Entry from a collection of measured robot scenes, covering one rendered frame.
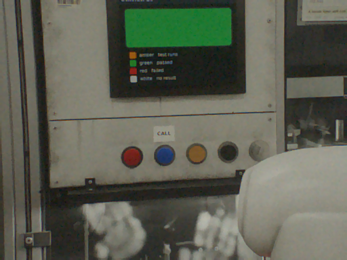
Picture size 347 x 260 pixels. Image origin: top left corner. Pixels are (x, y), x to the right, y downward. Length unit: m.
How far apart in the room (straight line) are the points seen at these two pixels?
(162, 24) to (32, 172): 0.35
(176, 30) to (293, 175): 0.52
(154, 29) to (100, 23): 0.10
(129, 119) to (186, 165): 0.14
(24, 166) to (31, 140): 0.05
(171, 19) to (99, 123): 0.23
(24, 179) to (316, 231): 0.65
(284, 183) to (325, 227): 0.07
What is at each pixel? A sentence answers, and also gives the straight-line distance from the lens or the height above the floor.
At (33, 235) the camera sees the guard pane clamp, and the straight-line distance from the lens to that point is 1.37.
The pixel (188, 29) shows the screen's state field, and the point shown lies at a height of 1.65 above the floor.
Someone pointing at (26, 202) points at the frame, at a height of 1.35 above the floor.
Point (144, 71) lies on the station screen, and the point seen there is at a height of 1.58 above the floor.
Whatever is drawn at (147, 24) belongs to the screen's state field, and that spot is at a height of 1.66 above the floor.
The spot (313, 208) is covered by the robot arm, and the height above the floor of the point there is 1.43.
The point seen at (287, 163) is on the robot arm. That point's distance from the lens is 0.88.
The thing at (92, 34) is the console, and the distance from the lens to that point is 1.32.
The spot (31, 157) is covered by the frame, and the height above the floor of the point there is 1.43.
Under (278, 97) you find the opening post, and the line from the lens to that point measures 1.38.
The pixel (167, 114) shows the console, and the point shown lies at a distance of 1.33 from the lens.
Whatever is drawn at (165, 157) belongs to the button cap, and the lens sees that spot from 1.33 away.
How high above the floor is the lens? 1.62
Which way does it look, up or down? 6 degrees down
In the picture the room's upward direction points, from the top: 1 degrees counter-clockwise
